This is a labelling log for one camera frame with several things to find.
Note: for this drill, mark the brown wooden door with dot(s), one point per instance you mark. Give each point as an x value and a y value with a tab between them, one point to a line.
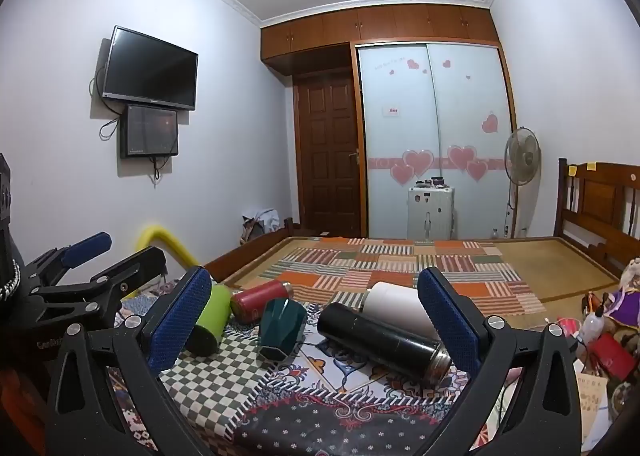
327	155

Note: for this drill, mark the purple dressed doll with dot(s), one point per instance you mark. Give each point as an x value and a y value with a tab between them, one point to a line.
627	296

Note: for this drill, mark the wooden bed frame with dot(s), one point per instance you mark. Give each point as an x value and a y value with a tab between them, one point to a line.
600	201

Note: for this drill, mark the yellow foam tube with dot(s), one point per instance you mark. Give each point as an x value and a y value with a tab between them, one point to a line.
172	243

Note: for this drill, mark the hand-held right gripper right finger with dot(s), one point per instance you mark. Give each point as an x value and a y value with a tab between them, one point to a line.
445	313

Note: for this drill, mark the pile of clothes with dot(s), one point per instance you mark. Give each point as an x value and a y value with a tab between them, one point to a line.
262	223

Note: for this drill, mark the small white cabinet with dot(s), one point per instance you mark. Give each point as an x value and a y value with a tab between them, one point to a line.
430	213

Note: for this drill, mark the red box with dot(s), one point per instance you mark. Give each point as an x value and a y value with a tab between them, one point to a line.
612	356

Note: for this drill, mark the black thermos bottle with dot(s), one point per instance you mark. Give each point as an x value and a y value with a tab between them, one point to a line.
375	336

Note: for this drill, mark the sheet of paper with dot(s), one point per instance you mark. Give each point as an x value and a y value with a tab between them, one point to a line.
592	393

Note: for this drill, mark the green checkered cloth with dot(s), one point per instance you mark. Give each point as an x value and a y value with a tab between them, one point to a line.
225	376

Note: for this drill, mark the red thermos cup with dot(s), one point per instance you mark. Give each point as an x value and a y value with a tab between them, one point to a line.
260	301

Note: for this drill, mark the clear plastic bottle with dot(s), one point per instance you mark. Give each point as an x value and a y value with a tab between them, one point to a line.
592	326

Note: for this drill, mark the wooden overhead cabinet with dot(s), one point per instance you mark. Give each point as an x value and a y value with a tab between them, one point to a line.
380	25

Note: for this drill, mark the white cylindrical bottle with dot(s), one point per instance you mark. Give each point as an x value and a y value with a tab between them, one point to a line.
395	306

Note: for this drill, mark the light green cup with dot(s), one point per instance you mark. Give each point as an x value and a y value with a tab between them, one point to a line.
210	316

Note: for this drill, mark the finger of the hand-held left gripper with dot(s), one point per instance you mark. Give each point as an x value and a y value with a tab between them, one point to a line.
87	246
130	268

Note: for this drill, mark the black wall television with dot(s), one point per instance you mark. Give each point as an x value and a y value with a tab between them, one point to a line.
150	68

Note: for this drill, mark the woven straw mat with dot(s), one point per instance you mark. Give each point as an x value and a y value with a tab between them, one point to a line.
550	291

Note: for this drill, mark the standing electric fan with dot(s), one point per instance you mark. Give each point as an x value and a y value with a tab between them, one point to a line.
522	155

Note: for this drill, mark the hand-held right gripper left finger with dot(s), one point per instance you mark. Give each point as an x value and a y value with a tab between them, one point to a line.
175	318

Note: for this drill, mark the small black wall monitor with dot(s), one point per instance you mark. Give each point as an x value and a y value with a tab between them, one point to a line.
150	131

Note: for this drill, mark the floral patterned blanket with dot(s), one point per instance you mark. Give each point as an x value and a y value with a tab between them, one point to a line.
350	416

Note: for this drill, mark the striped patchwork blanket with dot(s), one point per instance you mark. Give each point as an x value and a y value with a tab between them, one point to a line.
390	263

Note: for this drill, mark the wardrobe with heart stickers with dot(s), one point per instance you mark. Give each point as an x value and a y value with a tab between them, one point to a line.
435	135

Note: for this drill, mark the dark green faceted cup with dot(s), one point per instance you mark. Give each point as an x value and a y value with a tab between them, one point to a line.
280	331

